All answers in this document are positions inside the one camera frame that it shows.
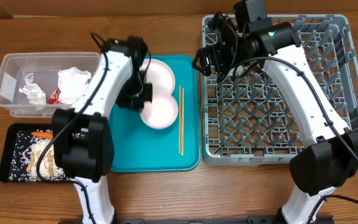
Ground red snack wrapper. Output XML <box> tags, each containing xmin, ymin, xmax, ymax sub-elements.
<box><xmin>48</xmin><ymin>88</ymin><xmax>61</xmax><ymax>105</ymax></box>

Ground teal plastic tray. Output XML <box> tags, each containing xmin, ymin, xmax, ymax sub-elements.
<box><xmin>109</xmin><ymin>55</ymin><xmax>200</xmax><ymax>172</ymax></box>

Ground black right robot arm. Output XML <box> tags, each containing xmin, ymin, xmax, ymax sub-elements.
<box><xmin>192</xmin><ymin>1</ymin><xmax>358</xmax><ymax>223</ymax></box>

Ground white napkin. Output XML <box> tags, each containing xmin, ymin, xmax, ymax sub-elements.
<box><xmin>58</xmin><ymin>67</ymin><xmax>91</xmax><ymax>104</ymax></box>

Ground rice and peanut scraps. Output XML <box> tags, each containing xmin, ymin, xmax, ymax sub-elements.
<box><xmin>8</xmin><ymin>129</ymin><xmax>71</xmax><ymax>182</ymax></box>

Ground foil wrapper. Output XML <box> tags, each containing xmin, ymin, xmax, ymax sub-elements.
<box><xmin>19</xmin><ymin>73</ymin><xmax>47</xmax><ymax>105</ymax></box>

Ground clear plastic waste bin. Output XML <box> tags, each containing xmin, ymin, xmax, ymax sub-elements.
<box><xmin>0</xmin><ymin>52</ymin><xmax>100</xmax><ymax>118</ymax></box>

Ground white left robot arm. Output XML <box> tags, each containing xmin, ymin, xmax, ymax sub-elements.
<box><xmin>46</xmin><ymin>32</ymin><xmax>152</xmax><ymax>223</ymax></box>

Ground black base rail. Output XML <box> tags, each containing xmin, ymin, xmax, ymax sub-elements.
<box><xmin>57</xmin><ymin>215</ymin><xmax>335</xmax><ymax>224</ymax></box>

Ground pink plate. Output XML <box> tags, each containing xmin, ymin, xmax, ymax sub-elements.
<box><xmin>140</xmin><ymin>58</ymin><xmax>175</xmax><ymax>95</ymax></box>

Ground grey dishwasher rack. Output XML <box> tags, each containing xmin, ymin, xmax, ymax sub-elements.
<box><xmin>201</xmin><ymin>14</ymin><xmax>358</xmax><ymax>166</ymax></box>

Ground small pink bowl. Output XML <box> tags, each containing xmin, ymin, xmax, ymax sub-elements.
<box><xmin>140</xmin><ymin>94</ymin><xmax>178</xmax><ymax>129</ymax></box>

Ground orange carrot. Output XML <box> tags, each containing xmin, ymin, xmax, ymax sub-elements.
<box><xmin>31</xmin><ymin>132</ymin><xmax>53</xmax><ymax>139</ymax></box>

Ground black waste tray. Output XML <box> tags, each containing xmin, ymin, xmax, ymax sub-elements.
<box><xmin>0</xmin><ymin>123</ymin><xmax>68</xmax><ymax>183</ymax></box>

